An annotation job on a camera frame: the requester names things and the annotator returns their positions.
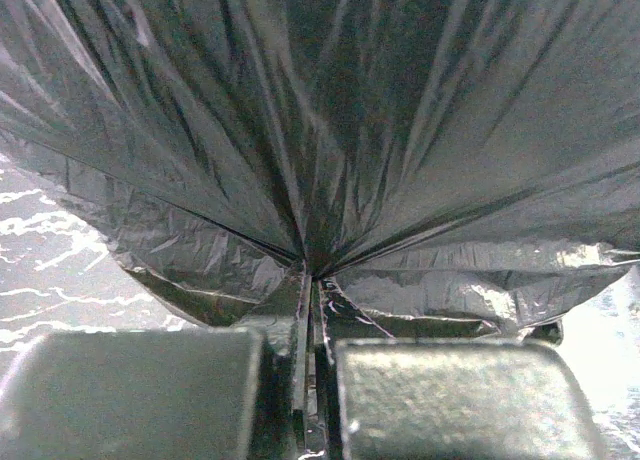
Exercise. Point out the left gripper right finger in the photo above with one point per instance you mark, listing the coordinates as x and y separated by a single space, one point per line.
431 388

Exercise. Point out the black trash bag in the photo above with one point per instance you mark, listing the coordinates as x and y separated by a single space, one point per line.
466 158

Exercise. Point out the black marble pattern mat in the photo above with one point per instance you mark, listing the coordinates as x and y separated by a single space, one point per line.
57 274

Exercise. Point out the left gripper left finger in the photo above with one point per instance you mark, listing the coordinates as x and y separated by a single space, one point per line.
209 393

